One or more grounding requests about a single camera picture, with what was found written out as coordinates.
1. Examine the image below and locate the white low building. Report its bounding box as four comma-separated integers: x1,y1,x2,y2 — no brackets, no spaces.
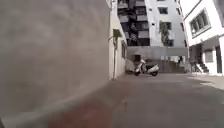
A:
107,0,128,81

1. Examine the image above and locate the white scooter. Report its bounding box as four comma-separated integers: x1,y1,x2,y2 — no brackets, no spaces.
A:
133,59,160,77

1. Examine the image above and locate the tall white apartment building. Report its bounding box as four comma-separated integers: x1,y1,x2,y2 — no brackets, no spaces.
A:
117,0,190,74

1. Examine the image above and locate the palm tree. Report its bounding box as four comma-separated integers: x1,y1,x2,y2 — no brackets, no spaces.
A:
159,21,171,47

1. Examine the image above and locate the grey asphalt lane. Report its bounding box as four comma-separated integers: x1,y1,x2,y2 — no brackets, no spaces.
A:
46,72,224,128

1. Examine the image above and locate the white building with stairs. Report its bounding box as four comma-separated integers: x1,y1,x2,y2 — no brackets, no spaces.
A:
183,0,224,76

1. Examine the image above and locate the grey concrete wall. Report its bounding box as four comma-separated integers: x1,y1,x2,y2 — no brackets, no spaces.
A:
0,0,112,128

